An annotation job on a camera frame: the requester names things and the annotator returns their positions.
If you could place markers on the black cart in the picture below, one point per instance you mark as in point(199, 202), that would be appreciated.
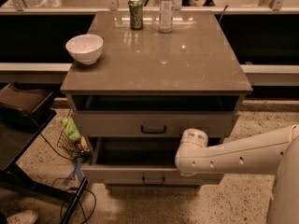
point(24, 114)

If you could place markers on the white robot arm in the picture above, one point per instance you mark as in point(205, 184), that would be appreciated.
point(274, 153)

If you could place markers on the white shoe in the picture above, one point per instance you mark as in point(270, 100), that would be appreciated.
point(23, 217)

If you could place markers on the clear plastic water bottle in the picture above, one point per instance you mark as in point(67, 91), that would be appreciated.
point(166, 8)

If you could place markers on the green soda can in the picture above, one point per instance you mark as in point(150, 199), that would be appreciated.
point(136, 14)

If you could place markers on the grey drawer cabinet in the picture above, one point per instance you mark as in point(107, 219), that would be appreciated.
point(190, 69)

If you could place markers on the wire basket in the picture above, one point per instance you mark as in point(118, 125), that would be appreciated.
point(76, 149)

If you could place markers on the blue tape cross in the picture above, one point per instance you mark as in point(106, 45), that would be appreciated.
point(76, 174)

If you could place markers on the green plush toy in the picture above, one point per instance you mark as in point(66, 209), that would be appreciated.
point(70, 129)

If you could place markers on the grey drawer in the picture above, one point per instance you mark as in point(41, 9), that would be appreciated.
point(124, 161)
point(142, 124)

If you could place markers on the white ceramic bowl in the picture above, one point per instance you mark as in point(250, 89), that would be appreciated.
point(85, 49)

